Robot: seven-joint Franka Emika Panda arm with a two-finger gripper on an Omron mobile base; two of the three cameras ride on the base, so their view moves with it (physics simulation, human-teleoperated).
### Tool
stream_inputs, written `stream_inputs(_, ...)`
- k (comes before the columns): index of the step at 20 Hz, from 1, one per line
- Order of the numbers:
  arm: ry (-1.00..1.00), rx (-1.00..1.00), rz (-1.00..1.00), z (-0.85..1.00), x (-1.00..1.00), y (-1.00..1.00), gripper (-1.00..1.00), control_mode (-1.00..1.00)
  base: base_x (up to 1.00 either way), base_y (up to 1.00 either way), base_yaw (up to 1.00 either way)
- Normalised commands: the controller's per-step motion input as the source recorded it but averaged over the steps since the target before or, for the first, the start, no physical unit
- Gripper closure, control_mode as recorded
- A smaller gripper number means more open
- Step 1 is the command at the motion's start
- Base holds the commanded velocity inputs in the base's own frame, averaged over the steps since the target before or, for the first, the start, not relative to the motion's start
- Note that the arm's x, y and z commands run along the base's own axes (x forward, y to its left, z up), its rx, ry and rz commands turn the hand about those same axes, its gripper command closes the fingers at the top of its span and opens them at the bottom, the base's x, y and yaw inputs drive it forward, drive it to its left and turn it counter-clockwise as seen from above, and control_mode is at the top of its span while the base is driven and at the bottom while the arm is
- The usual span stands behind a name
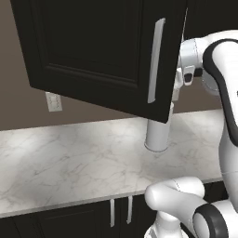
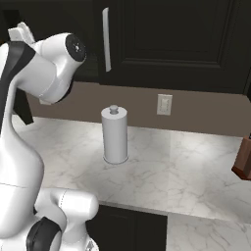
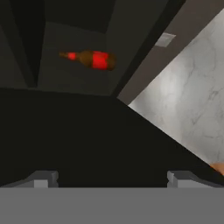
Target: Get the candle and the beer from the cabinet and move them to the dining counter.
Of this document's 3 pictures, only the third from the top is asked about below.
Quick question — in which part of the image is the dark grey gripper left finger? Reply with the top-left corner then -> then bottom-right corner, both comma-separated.
0,170 -> 60,189

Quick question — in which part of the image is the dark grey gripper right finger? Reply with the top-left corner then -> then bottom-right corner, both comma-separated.
166,170 -> 224,189

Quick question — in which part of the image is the black cabinet door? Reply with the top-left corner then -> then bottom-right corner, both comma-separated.
0,87 -> 224,189

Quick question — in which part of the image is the brown beer bottle red label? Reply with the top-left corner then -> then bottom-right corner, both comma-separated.
58,49 -> 117,72

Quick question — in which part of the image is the dark grey cabinet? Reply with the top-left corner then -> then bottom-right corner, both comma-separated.
0,0 -> 224,105

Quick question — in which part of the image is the orange round object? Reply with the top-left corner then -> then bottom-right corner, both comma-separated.
209,162 -> 224,177

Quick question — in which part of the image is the small grey square plate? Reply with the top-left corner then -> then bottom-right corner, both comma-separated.
154,31 -> 177,48

